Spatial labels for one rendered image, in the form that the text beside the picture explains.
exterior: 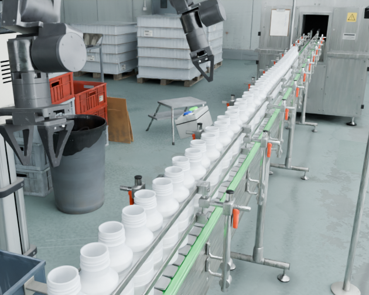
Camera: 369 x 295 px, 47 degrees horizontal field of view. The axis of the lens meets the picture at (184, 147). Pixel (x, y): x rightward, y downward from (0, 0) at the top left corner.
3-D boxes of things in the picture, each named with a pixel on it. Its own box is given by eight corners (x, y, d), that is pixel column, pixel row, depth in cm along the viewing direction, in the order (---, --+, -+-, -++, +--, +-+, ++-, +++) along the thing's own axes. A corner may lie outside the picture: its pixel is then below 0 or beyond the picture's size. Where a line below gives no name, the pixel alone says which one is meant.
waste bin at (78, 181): (90, 223, 293) (84, 134, 271) (36, 212, 306) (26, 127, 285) (121, 195, 333) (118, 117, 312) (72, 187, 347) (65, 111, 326)
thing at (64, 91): (37, 115, 306) (34, 84, 299) (-13, 110, 315) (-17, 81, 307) (75, 96, 362) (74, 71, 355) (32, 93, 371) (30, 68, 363)
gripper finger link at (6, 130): (34, 171, 67) (27, 112, 65) (0, 168, 70) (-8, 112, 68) (62, 161, 73) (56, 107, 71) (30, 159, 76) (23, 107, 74)
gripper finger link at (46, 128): (52, 172, 65) (45, 112, 64) (17, 170, 68) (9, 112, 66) (79, 163, 71) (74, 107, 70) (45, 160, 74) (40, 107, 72)
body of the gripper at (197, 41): (212, 51, 129) (204, 27, 128) (212, 51, 119) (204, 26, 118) (192, 58, 130) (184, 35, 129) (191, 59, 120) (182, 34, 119)
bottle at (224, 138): (232, 181, 118) (236, 124, 112) (213, 184, 115) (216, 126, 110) (222, 173, 123) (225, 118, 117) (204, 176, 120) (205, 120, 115)
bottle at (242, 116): (226, 148, 143) (228, 101, 137) (243, 148, 143) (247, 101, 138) (229, 155, 137) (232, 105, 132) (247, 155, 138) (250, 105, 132)
